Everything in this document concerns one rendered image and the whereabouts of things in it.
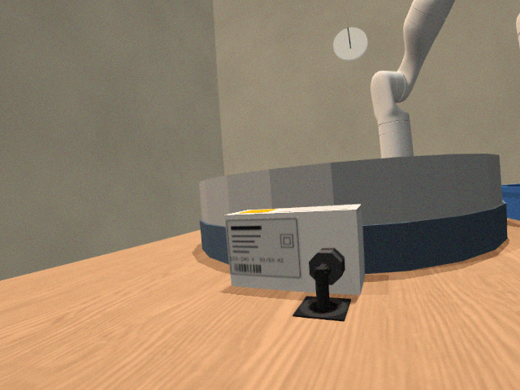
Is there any blue open tray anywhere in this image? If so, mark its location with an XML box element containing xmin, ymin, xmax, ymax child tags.
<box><xmin>501</xmin><ymin>184</ymin><xmax>520</xmax><ymax>221</ymax></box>

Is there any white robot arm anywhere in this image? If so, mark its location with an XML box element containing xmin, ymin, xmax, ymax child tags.
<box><xmin>370</xmin><ymin>0</ymin><xmax>455</xmax><ymax>158</ymax></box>

